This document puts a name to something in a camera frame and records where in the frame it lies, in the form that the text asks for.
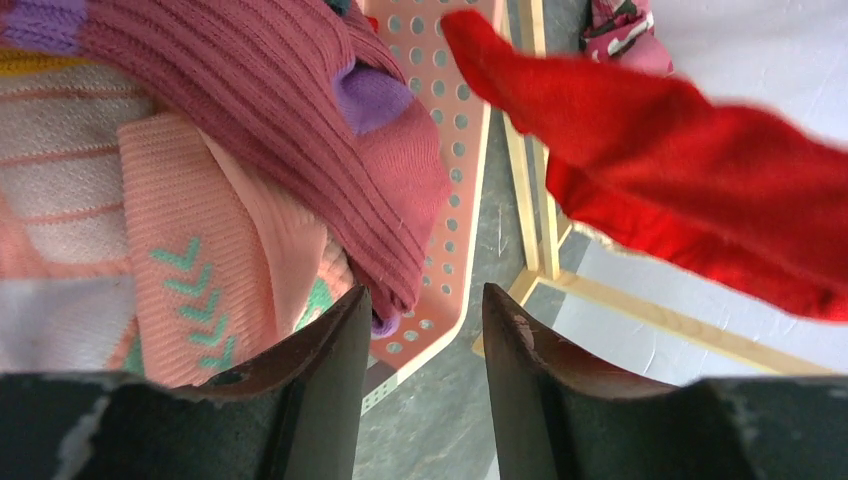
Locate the pink camouflage cloth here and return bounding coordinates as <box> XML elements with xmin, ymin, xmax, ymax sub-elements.
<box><xmin>580</xmin><ymin>0</ymin><xmax>674</xmax><ymax>76</ymax></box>

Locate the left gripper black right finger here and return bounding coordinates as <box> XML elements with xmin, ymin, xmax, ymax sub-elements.
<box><xmin>482</xmin><ymin>283</ymin><xmax>847</xmax><ymax>479</ymax></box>

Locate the pink perforated plastic basket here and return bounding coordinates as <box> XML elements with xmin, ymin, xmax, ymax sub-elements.
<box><xmin>357</xmin><ymin>0</ymin><xmax>508</xmax><ymax>417</ymax></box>

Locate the wooden rack frame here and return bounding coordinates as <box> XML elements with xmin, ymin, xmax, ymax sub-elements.
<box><xmin>504</xmin><ymin>1</ymin><xmax>847</xmax><ymax>385</ymax></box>

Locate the pink green patterned sock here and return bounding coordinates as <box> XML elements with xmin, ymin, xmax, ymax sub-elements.
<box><xmin>1</xmin><ymin>49</ymin><xmax>353</xmax><ymax>386</ymax></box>

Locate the maroon purple sock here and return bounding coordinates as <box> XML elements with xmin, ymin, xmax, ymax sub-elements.
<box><xmin>1</xmin><ymin>1</ymin><xmax>451</xmax><ymax>320</ymax></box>

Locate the plain red sock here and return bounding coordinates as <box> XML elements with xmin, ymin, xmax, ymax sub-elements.
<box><xmin>441</xmin><ymin>10</ymin><xmax>847</xmax><ymax>322</ymax></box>

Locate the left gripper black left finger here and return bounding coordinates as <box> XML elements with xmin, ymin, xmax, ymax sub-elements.
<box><xmin>1</xmin><ymin>287</ymin><xmax>372</xmax><ymax>479</ymax></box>

